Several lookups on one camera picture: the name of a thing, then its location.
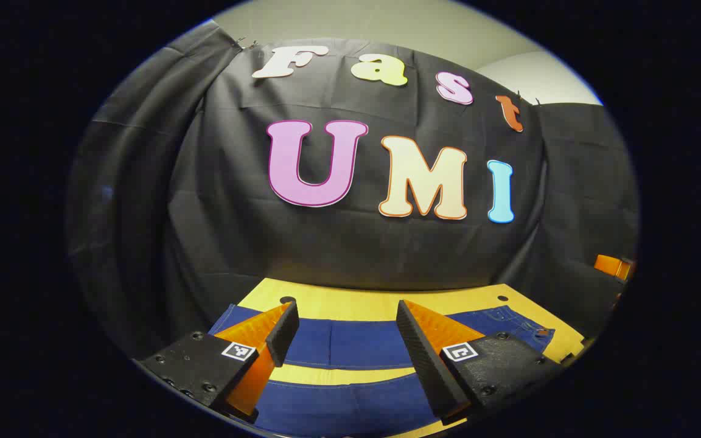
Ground black backdrop cloth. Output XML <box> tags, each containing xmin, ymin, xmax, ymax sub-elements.
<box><xmin>65</xmin><ymin>21</ymin><xmax>640</xmax><ymax>360</ymax></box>

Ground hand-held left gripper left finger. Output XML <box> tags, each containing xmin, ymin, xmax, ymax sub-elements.
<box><xmin>134</xmin><ymin>299</ymin><xmax>300</xmax><ymax>425</ymax></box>

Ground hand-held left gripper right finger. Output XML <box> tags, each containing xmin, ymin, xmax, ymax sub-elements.
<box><xmin>396</xmin><ymin>299</ymin><xmax>564</xmax><ymax>426</ymax></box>

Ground blue denim jeans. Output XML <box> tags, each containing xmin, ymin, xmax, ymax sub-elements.
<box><xmin>208</xmin><ymin>304</ymin><xmax>557</xmax><ymax>437</ymax></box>

